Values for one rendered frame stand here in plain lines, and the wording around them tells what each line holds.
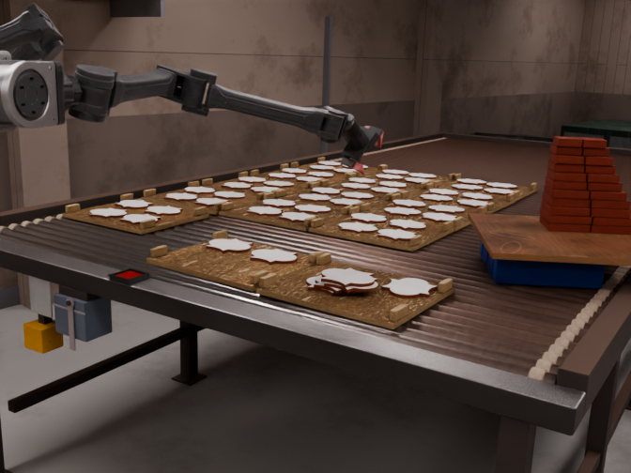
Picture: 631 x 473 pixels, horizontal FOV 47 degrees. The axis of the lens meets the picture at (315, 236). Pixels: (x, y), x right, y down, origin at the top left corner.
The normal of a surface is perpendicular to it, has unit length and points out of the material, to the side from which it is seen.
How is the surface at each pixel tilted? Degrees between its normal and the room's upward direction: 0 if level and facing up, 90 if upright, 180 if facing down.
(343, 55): 90
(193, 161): 90
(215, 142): 90
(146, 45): 90
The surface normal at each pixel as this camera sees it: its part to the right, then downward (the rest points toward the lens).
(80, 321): -0.54, 0.19
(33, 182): 0.77, 0.18
